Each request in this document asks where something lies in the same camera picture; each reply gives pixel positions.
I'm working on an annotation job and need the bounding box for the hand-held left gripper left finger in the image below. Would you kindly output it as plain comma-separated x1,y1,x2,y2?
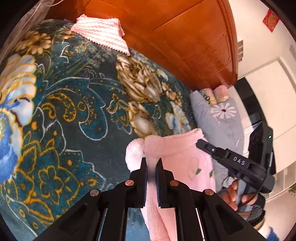
35,158,148,241

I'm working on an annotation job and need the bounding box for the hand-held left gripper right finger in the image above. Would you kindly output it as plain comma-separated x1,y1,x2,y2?
155,159,266,241

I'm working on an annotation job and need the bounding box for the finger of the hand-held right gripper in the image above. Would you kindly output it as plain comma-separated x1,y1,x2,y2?
196,139,252,171

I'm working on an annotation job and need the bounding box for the pink floral fleece pajama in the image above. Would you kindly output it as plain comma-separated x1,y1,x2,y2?
125,128,216,241

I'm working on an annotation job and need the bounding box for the person's right hand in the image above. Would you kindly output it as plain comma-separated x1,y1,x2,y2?
222,179,258,210

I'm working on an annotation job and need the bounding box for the grey floral duvet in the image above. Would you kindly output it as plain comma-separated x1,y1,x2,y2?
190,90,248,193

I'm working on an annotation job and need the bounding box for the floral pillow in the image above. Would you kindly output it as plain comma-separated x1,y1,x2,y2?
200,88,218,106
214,85,231,103

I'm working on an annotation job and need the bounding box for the white wardrobe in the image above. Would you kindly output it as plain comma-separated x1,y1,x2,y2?
233,57,296,204

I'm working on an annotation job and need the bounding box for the blue floral plush blanket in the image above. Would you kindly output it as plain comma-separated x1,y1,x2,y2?
0,19,200,241

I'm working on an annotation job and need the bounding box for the carved wooden headboard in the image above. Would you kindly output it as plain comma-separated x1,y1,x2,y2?
46,0,239,91

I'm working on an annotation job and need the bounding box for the pink and white striped cloth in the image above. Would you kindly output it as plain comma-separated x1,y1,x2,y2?
70,14,130,56

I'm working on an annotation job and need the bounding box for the red wall decoration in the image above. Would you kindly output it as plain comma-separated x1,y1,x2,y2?
262,9,280,32

